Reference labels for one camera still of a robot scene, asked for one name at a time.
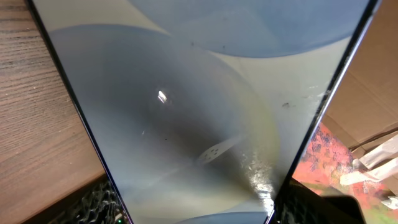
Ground colourful patterned floor mat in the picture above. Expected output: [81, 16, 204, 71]
[293, 124, 397, 224]

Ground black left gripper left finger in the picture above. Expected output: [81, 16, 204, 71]
[24, 175, 129, 224]

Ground Samsung Galaxy smartphone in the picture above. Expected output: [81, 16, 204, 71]
[28, 0, 379, 223]

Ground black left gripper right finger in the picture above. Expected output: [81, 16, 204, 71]
[275, 179, 366, 224]

